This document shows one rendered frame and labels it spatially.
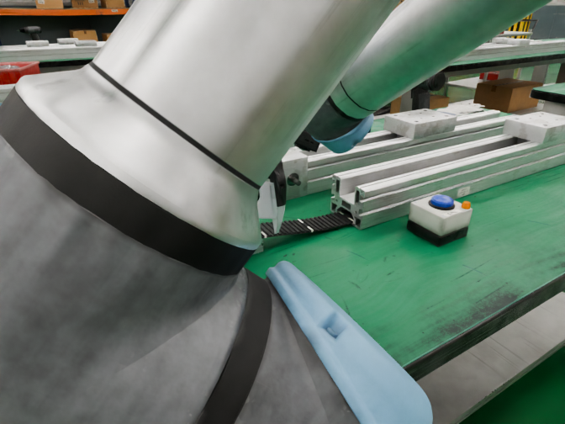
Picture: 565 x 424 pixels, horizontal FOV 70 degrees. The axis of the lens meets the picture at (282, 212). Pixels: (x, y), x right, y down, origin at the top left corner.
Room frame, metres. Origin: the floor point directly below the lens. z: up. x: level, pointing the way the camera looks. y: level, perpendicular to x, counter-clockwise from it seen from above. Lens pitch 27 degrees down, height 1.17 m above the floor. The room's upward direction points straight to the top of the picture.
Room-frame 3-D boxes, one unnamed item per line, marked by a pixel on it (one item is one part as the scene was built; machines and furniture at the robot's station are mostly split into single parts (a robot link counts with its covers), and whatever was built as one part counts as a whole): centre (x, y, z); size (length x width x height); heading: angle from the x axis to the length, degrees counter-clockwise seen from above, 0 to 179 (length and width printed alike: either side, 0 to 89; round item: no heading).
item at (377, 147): (1.10, -0.38, 0.82); 0.80 x 0.10 x 0.09; 120
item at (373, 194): (0.93, -0.47, 0.82); 0.80 x 0.10 x 0.09; 120
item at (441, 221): (0.69, -0.29, 0.81); 0.10 x 0.08 x 0.06; 30
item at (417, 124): (1.10, -0.38, 0.87); 0.16 x 0.11 x 0.07; 120
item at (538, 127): (1.06, -0.69, 0.87); 0.16 x 0.11 x 0.07; 120
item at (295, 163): (0.86, 0.00, 0.83); 0.12 x 0.09 x 0.10; 30
